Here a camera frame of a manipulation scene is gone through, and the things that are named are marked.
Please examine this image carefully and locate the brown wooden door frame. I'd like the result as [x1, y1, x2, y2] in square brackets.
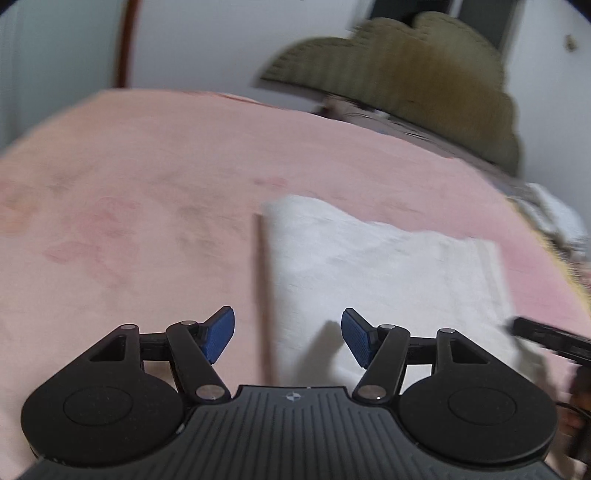
[113, 0, 142, 90]

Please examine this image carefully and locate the person's right hand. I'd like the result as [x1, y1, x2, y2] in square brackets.
[560, 405, 585, 439]

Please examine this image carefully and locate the olive padded headboard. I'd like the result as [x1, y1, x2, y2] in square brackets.
[255, 11, 523, 179]

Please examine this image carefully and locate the pink blanket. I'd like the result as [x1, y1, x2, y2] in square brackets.
[0, 89, 591, 472]

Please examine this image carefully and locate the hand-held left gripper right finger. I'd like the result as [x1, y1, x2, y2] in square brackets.
[341, 307, 500, 405]

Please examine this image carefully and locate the white bundled cloth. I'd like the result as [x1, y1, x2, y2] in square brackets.
[507, 182, 588, 252]

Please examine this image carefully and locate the dark window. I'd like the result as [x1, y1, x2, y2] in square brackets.
[368, 0, 514, 49]

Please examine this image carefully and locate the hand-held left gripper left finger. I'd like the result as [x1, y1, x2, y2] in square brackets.
[69, 305, 236, 405]

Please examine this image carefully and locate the white towel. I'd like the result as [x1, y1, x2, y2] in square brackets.
[260, 194, 528, 385]

